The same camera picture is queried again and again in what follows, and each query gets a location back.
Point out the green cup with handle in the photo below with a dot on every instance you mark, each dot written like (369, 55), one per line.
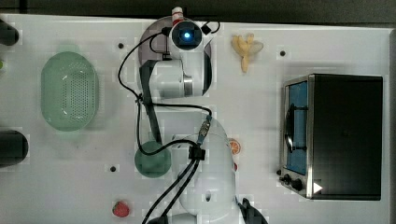
(153, 166)

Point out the red strawberry with leaves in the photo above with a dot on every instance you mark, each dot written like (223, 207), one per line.
(121, 209)

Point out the black toaster oven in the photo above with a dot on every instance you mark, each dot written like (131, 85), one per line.
(332, 134)

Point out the black cylinder cup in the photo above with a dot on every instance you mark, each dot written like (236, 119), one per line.
(9, 36)

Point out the orange slice toy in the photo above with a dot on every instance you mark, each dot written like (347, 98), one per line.
(235, 146)

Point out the small red strawberry toy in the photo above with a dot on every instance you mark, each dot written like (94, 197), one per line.
(235, 166)

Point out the black utensil holder cup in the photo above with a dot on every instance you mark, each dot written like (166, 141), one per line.
(13, 148)

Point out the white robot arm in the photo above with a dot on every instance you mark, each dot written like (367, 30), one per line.
(206, 187)

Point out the peeled banana toy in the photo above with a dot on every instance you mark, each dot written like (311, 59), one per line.
(246, 48)

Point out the green oval colander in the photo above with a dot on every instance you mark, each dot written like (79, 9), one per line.
(69, 91)

